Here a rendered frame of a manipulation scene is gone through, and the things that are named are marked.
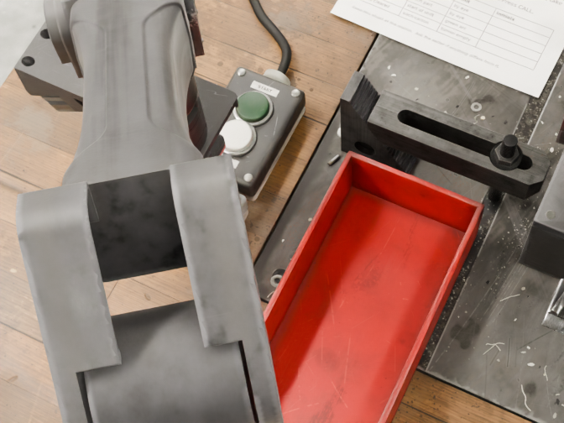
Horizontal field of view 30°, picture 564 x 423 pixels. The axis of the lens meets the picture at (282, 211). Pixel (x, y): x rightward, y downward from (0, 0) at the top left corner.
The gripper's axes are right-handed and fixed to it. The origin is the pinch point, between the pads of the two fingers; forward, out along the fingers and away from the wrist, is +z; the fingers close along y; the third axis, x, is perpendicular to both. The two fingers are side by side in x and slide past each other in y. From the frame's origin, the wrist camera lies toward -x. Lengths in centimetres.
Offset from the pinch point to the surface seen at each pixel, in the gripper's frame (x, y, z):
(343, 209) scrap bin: 11.3, -6.0, 6.4
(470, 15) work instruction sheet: 13.5, -29.5, 7.3
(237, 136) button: 0.7, -7.1, 3.3
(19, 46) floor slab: -79, -48, 99
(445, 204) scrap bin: 19.3, -8.5, 2.6
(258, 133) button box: 1.9, -8.6, 4.1
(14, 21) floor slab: -84, -52, 100
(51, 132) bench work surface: -16.3, -2.1, 7.3
